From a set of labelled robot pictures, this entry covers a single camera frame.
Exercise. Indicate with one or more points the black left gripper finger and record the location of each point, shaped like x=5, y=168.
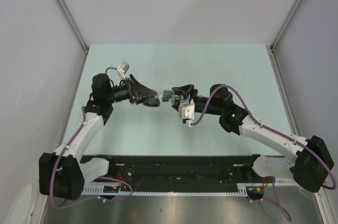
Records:
x=151, y=101
x=140, y=90

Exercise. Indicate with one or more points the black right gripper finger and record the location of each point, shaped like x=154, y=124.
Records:
x=178, y=108
x=184, y=91

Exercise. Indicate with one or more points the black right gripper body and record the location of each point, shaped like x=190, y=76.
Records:
x=193, y=95

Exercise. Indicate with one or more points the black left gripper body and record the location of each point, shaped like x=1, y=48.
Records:
x=131, y=91

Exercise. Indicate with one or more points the clear elbow pipe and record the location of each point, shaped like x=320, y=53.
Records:
x=162, y=97

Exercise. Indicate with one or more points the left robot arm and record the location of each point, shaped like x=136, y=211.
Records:
x=61, y=173

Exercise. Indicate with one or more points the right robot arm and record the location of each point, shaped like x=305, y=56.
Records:
x=305, y=161

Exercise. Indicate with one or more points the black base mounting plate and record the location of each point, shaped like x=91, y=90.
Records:
x=163, y=170

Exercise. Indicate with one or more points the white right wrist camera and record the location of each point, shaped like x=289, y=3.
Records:
x=186, y=112

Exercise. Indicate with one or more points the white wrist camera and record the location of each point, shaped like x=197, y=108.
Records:
x=122, y=70
x=186, y=112

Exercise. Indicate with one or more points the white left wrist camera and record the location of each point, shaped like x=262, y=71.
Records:
x=122, y=70

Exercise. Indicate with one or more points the white slotted cable duct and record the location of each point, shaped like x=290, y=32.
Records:
x=110, y=189

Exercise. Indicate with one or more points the aluminium frame post left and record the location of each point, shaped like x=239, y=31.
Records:
x=72, y=24

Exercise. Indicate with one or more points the aluminium frame post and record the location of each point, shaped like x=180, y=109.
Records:
x=72, y=24
x=286, y=23

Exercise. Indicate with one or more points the aluminium frame rail right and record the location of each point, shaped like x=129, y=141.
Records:
x=323, y=197

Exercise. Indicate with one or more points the aluminium frame post right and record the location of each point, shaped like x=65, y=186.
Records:
x=286, y=23

